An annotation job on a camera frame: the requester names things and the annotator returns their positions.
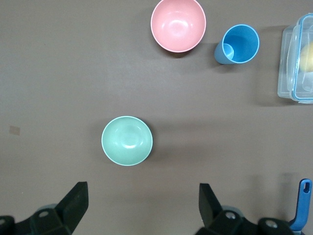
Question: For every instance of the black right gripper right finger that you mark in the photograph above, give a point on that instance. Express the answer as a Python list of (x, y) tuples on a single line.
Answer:
[(212, 215)]

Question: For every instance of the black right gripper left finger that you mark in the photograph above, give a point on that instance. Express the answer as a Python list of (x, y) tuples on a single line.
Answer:
[(71, 208)]

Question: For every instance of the green plastic bowl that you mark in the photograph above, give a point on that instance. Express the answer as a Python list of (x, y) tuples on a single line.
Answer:
[(127, 140)]

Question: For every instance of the pink plastic bowl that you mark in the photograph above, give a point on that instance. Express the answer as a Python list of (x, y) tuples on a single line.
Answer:
[(178, 24)]

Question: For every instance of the clear container with blue seal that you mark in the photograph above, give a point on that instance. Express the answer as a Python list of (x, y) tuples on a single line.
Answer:
[(286, 73)]

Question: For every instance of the blue plastic cup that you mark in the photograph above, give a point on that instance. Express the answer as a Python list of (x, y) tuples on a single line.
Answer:
[(242, 44)]

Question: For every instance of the yellow food in container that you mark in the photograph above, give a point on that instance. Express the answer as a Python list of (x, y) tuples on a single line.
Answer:
[(308, 57)]

